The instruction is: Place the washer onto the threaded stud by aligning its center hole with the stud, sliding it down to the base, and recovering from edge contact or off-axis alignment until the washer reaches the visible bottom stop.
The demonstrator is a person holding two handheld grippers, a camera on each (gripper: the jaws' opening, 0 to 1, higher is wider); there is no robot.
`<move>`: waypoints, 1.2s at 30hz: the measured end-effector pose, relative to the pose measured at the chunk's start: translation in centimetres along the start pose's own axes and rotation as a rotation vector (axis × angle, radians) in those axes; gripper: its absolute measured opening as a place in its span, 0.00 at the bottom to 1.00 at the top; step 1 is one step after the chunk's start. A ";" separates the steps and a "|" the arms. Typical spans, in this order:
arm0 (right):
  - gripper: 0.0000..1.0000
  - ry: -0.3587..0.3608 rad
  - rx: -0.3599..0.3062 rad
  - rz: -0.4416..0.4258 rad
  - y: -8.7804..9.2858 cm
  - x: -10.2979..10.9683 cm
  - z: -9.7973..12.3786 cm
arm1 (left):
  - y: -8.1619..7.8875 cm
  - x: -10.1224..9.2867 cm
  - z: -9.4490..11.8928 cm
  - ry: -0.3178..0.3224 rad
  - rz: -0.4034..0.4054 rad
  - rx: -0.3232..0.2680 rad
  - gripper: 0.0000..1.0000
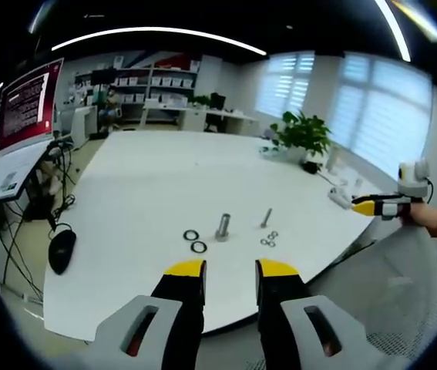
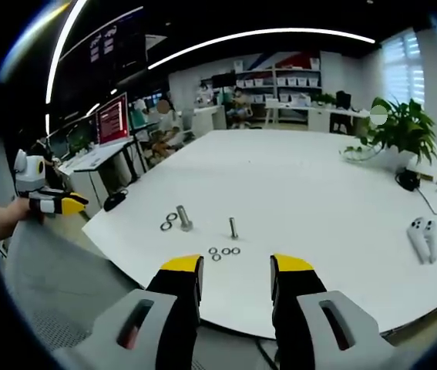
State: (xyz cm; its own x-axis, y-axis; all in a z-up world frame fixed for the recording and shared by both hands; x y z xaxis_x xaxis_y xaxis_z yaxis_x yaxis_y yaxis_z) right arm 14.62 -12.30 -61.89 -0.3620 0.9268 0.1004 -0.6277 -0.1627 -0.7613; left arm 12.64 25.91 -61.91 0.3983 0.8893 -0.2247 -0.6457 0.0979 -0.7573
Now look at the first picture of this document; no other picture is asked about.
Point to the white background counter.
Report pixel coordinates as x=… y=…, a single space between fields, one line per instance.
x=202 y=115

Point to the long curved ceiling light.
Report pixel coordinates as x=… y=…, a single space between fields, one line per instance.
x=156 y=31

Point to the small window with blinds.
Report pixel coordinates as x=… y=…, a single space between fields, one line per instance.
x=285 y=86

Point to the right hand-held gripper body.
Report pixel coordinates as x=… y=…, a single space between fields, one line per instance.
x=412 y=185

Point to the person's right hand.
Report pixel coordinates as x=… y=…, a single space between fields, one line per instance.
x=414 y=216

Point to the white storage shelf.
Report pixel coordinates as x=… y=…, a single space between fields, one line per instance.
x=156 y=79

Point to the black office chair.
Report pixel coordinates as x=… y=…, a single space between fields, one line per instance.
x=215 y=109

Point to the black oval device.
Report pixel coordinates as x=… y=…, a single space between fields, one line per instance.
x=62 y=250

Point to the grey side desk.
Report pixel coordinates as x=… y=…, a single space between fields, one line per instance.
x=6 y=169

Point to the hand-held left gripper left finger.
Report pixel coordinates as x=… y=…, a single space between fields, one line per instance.
x=164 y=327

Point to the green potted plant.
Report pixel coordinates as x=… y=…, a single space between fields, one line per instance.
x=303 y=131

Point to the large window with blinds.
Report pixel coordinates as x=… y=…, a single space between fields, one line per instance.
x=384 y=115

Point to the large black washer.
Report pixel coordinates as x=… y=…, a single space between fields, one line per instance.
x=199 y=247
x=190 y=234

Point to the computer monitor with red screen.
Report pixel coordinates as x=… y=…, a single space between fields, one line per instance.
x=25 y=104

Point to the small metal threaded stud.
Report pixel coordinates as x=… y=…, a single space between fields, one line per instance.
x=266 y=217

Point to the white plant pot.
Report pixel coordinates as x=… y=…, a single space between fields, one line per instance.
x=296 y=154

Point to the white mesh office chair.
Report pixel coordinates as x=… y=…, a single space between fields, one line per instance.
x=395 y=277

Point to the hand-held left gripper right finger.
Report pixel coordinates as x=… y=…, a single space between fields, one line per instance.
x=291 y=331

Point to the large metal threaded stud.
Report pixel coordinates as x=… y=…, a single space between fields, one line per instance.
x=222 y=227

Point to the small white device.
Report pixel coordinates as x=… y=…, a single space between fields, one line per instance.
x=339 y=197

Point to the short curved ceiling light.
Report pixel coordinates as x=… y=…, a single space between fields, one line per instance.
x=395 y=27

